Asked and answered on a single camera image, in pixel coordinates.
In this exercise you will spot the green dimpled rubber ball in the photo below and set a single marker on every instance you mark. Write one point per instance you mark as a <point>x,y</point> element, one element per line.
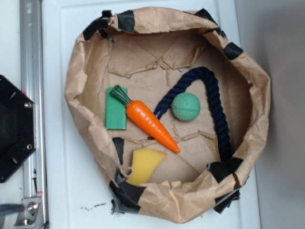
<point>186,107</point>

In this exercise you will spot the orange plastic toy carrot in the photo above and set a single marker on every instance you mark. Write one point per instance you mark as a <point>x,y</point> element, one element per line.
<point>144,118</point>

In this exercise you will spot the brown paper bag bin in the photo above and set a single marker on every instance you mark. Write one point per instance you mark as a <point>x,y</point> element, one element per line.
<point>147,51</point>

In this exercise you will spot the green rectangular block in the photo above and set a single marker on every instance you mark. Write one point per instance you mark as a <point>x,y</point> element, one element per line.
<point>116,118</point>

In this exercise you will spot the yellow sponge piece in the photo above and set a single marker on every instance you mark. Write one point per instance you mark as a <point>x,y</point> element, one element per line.
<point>144,163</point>

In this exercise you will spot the white plastic tray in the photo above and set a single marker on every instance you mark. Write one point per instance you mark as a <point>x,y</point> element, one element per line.
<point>78,196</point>

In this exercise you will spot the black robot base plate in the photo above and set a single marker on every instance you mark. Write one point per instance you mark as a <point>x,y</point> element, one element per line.
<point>17,140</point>

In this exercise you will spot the aluminium extrusion rail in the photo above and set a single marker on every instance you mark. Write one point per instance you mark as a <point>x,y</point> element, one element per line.
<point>34,168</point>

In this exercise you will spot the metal corner bracket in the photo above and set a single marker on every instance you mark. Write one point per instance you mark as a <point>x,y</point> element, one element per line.
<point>32,215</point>

